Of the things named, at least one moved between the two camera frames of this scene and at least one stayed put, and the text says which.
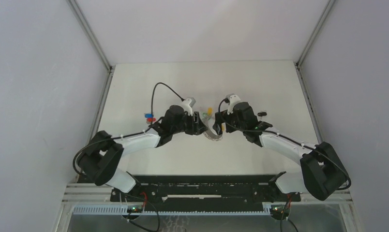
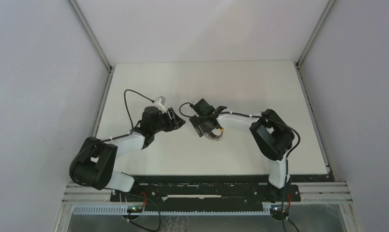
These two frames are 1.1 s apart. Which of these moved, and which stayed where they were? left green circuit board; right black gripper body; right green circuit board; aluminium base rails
Moved: right black gripper body
Stayed: aluminium base rails; left green circuit board; right green circuit board
